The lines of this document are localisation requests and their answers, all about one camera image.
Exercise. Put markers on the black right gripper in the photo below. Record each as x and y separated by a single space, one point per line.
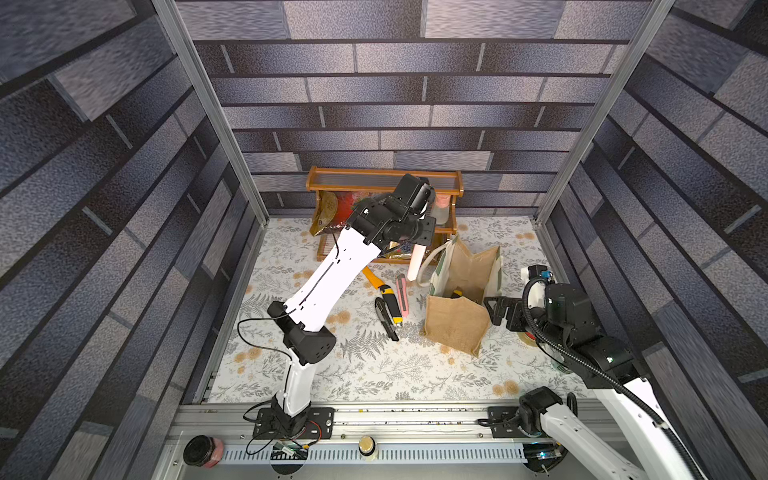
513 311

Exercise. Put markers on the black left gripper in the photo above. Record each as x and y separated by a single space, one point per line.
429 231

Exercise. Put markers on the green jute Christmas bag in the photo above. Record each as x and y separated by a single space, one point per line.
461 323

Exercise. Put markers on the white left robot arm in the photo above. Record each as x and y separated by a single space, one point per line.
373 225

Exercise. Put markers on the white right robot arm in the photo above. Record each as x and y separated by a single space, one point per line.
561 320

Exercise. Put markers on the small pink-capped bottle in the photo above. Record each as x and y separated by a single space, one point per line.
440 209

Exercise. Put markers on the pink snap-off cutter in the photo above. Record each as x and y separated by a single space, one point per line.
401 293

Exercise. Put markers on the black yellow box cutter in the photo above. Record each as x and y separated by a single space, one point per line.
385 319

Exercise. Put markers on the red gold snack bag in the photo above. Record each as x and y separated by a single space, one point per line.
332 211

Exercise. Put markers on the wooden two-tier shelf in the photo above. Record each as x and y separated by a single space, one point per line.
374 183

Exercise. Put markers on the floral table mat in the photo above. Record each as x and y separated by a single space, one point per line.
365 365

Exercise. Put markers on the black red emergency button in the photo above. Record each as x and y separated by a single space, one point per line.
203 451

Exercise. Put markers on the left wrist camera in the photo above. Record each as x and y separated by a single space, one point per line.
415 193

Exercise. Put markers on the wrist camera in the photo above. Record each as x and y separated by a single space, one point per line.
537 292
415 193

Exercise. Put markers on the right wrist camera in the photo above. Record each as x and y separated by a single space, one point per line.
537 292

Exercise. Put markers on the orange handled utility knife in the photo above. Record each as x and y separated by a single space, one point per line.
387 293

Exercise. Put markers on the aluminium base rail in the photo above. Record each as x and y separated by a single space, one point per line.
419 440

